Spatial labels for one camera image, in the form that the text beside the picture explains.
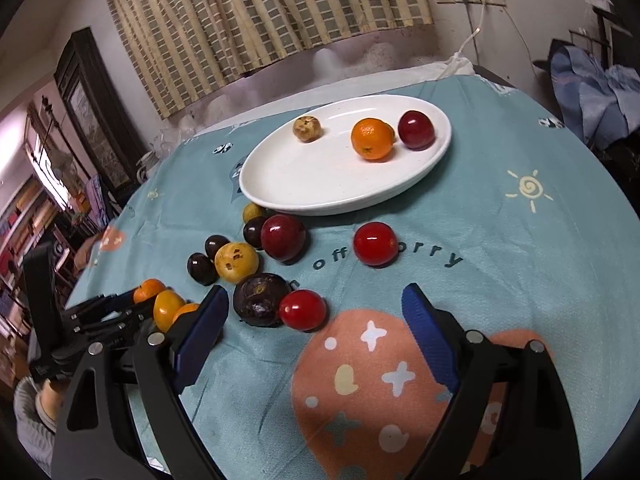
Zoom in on small olive yellow fruit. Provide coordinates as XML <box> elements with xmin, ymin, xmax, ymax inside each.
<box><xmin>242</xmin><ymin>203</ymin><xmax>267</xmax><ymax>223</ymax></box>

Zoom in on grey knit sleeve forearm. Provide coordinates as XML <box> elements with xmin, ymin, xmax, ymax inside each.
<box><xmin>13</xmin><ymin>376</ymin><xmax>54</xmax><ymax>478</ymax></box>

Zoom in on person's left hand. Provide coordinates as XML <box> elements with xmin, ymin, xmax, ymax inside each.
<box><xmin>36</xmin><ymin>379</ymin><xmax>70</xmax><ymax>434</ymax></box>

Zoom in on orange tangerine near finger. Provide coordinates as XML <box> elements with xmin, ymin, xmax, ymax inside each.
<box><xmin>172</xmin><ymin>302</ymin><xmax>200</xmax><ymax>322</ymax></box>

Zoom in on yellow orange tangerine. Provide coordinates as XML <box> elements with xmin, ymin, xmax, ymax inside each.
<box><xmin>153</xmin><ymin>289</ymin><xmax>186</xmax><ymax>333</ymax></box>

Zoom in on orange tangerine far left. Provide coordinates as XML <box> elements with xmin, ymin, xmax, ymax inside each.
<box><xmin>134</xmin><ymin>278</ymin><xmax>166</xmax><ymax>304</ymax></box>

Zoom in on dark purple passion fruit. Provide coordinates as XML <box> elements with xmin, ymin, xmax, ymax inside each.
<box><xmin>233</xmin><ymin>273</ymin><xmax>291</xmax><ymax>327</ymax></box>

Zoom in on yellow spotted fruit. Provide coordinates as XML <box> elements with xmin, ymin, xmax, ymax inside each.
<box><xmin>214</xmin><ymin>242</ymin><xmax>259</xmax><ymax>284</ymax></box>

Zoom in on bright red round fruit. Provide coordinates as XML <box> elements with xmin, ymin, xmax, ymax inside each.
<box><xmin>352</xmin><ymin>222</ymin><xmax>399</xmax><ymax>268</ymax></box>

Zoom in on teal patterned tablecloth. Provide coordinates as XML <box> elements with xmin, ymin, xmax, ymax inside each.
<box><xmin>64</xmin><ymin>72</ymin><xmax>633</xmax><ymax>480</ymax></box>

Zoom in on dark red plum near plate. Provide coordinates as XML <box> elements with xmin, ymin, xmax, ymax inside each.
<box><xmin>260</xmin><ymin>214</ymin><xmax>307</xmax><ymax>262</ymax></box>

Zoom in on white oval plate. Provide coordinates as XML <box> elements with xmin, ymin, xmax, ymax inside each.
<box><xmin>239</xmin><ymin>94</ymin><xmax>452</xmax><ymax>216</ymax></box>

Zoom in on orange tangerine on plate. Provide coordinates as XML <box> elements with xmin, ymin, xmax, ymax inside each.
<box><xmin>350</xmin><ymin>118</ymin><xmax>395</xmax><ymax>162</ymax></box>

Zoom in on dark red plum on plate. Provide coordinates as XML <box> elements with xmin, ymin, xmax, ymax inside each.
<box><xmin>397</xmin><ymin>110</ymin><xmax>436</xmax><ymax>151</ymax></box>

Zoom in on brown spotted small fruit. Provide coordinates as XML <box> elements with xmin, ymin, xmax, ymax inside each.
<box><xmin>292</xmin><ymin>115</ymin><xmax>322</xmax><ymax>143</ymax></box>

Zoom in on blue clothing pile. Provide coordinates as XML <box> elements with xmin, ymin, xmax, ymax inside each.
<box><xmin>550</xmin><ymin>46</ymin><xmax>639</xmax><ymax>150</ymax></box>

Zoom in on checkered beige curtain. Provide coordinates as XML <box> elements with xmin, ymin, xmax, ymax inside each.
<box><xmin>106</xmin><ymin>0</ymin><xmax>432</xmax><ymax>119</ymax></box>

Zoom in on white power cable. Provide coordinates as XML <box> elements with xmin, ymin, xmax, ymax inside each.
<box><xmin>433</xmin><ymin>0</ymin><xmax>490</xmax><ymax>82</ymax></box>

